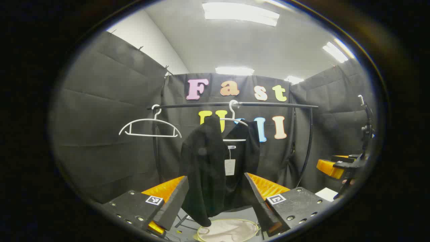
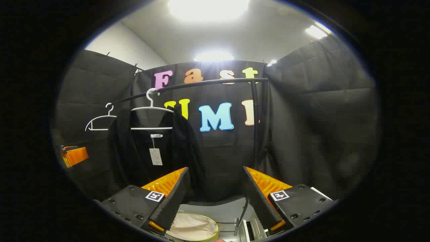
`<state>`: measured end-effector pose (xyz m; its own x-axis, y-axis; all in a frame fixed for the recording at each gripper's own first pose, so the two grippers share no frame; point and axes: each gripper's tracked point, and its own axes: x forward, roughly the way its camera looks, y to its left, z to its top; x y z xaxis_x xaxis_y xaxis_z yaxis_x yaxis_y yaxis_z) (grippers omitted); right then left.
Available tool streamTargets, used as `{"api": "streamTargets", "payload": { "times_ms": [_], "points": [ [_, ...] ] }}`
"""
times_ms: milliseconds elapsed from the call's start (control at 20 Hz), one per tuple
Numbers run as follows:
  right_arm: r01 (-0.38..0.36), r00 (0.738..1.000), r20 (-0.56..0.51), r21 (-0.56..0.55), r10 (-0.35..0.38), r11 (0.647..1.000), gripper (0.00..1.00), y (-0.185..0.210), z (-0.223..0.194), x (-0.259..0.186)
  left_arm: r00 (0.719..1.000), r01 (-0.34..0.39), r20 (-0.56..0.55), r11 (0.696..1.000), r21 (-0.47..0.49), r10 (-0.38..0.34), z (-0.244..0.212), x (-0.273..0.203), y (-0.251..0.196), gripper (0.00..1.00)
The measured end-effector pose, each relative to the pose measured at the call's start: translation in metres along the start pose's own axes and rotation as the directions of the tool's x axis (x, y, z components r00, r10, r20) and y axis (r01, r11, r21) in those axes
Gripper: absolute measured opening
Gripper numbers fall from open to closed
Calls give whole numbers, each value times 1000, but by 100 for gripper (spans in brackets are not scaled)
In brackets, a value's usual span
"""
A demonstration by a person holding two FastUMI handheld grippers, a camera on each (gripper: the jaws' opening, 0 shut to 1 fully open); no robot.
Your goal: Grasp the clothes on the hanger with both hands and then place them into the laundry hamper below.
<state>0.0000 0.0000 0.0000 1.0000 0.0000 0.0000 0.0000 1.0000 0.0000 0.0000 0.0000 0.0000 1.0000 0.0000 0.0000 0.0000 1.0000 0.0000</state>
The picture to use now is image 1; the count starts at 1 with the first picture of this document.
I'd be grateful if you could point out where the black clothes rack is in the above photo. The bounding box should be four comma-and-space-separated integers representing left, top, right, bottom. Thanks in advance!
147, 102, 318, 229

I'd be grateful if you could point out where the white laundry hamper yellow rim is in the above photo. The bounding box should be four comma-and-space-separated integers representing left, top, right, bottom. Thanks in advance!
197, 218, 261, 242

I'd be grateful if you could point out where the white plastic hanger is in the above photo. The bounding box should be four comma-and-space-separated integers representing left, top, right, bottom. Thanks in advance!
119, 104, 182, 138
220, 100, 249, 142

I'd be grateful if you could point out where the white sheet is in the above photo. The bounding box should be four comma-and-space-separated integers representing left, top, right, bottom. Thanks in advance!
315, 188, 338, 202

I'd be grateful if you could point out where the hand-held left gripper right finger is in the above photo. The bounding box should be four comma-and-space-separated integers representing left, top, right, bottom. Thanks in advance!
244, 172, 331, 237

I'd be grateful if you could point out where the black backdrop cloth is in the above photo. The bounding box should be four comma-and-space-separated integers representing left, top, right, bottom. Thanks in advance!
50, 31, 377, 205

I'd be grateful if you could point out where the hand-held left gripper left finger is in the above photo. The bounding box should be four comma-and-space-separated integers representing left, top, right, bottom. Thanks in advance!
101, 175, 189, 236

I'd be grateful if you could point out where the black knit garment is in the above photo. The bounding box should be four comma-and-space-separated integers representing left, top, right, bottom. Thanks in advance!
180, 116, 261, 227

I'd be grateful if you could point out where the large ceiling light panel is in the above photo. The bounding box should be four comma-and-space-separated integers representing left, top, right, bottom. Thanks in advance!
202, 2, 280, 27

